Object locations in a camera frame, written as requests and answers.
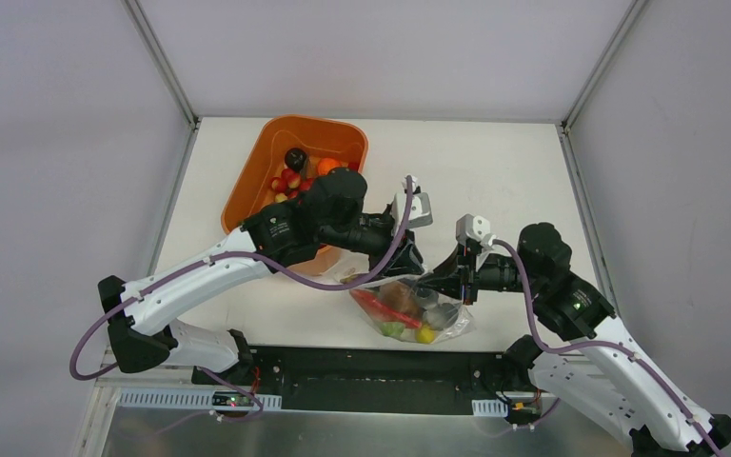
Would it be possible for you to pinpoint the beige toy bun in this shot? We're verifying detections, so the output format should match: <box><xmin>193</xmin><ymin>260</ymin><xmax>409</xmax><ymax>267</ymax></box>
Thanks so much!
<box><xmin>378</xmin><ymin>282</ymin><xmax>423</xmax><ymax>319</ymax></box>

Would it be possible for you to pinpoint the clear zip top bag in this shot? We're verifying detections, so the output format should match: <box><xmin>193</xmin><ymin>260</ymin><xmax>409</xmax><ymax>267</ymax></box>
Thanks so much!
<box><xmin>347</xmin><ymin>274</ymin><xmax>476</xmax><ymax>345</ymax></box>

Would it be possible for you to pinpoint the toy watermelon slice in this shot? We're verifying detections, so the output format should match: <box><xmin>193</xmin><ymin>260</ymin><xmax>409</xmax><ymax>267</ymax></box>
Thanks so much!
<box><xmin>349</xmin><ymin>289</ymin><xmax>422</xmax><ymax>329</ymax></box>

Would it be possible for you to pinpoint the yellow toy corn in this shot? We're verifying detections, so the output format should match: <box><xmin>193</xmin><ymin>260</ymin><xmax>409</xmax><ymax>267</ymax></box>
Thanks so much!
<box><xmin>414</xmin><ymin>326</ymin><xmax>437</xmax><ymax>345</ymax></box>

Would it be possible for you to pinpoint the white toy cauliflower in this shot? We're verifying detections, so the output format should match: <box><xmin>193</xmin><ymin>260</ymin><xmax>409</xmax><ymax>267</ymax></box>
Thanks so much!
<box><xmin>379</xmin><ymin>322</ymin><xmax>406</xmax><ymax>340</ymax></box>

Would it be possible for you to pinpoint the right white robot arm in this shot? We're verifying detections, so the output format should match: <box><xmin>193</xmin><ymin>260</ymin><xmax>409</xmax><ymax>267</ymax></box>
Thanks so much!
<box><xmin>420</xmin><ymin>215</ymin><xmax>731</xmax><ymax>456</ymax></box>

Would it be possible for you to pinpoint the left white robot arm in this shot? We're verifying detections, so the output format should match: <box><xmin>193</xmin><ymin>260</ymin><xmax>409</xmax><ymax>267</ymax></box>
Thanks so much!
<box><xmin>98</xmin><ymin>168</ymin><xmax>432</xmax><ymax>386</ymax></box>

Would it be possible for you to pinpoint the orange toy tangerine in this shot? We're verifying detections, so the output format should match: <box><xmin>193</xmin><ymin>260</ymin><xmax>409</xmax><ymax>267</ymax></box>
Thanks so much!
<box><xmin>316</xmin><ymin>157</ymin><xmax>343</xmax><ymax>177</ymax></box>

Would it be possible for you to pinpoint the dark toy plum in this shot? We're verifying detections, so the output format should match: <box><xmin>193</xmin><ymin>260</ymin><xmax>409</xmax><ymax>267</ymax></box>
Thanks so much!
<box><xmin>284</xmin><ymin>148</ymin><xmax>308</xmax><ymax>173</ymax></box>

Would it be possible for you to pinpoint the orange plastic bin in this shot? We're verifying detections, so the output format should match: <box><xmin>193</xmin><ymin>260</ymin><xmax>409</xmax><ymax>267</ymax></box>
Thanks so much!
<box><xmin>221</xmin><ymin>113</ymin><xmax>368</xmax><ymax>277</ymax></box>

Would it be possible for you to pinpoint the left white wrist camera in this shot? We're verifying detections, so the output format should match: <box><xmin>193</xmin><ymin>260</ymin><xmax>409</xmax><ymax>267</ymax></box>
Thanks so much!
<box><xmin>389</xmin><ymin>181</ymin><xmax>433</xmax><ymax>232</ymax></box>

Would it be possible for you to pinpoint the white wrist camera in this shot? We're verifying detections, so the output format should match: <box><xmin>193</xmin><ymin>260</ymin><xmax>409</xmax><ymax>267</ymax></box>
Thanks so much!
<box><xmin>389</xmin><ymin>181</ymin><xmax>433</xmax><ymax>232</ymax></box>
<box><xmin>455</xmin><ymin>214</ymin><xmax>497</xmax><ymax>247</ymax></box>

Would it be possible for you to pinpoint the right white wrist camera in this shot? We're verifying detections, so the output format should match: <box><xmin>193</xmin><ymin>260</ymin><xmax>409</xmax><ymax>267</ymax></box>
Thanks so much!
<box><xmin>455</xmin><ymin>214</ymin><xmax>497</xmax><ymax>247</ymax></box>

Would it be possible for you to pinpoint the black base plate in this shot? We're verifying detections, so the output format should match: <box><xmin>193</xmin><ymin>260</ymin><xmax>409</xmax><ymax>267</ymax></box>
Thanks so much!
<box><xmin>220</xmin><ymin>346</ymin><xmax>536</xmax><ymax>415</ymax></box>

